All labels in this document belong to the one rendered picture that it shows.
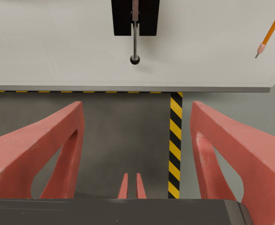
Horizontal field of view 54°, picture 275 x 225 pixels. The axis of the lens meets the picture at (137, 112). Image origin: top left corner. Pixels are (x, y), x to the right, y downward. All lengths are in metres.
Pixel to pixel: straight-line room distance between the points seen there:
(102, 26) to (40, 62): 0.13
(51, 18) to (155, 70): 0.18
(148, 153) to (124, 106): 0.28
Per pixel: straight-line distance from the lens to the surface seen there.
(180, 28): 0.40
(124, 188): 0.28
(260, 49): 0.30
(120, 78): 0.49
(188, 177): 1.51
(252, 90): 0.56
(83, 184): 1.52
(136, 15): 0.27
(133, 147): 1.43
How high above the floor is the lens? 1.37
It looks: 82 degrees down
